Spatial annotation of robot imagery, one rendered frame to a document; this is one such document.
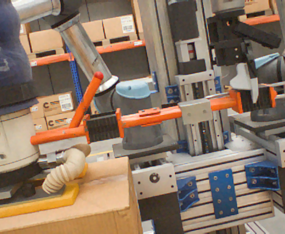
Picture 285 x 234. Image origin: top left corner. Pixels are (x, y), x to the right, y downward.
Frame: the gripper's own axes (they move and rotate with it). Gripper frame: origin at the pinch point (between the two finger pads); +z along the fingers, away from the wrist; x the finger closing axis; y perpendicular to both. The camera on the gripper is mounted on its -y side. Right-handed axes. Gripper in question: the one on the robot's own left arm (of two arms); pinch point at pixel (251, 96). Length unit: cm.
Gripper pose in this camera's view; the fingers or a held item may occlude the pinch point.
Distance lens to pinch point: 101.2
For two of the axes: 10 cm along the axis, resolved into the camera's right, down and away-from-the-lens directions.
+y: -9.8, 1.9, 0.2
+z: 1.9, 9.7, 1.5
